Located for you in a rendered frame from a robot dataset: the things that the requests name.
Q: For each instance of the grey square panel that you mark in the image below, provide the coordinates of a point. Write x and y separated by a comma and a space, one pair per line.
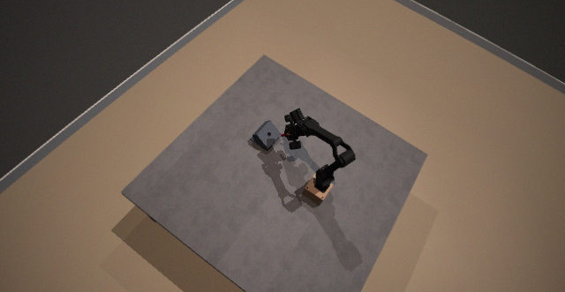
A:
266, 135

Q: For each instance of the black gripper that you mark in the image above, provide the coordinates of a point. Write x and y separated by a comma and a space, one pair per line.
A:
291, 128

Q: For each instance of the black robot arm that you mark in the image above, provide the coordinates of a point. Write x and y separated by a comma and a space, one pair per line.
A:
306, 126

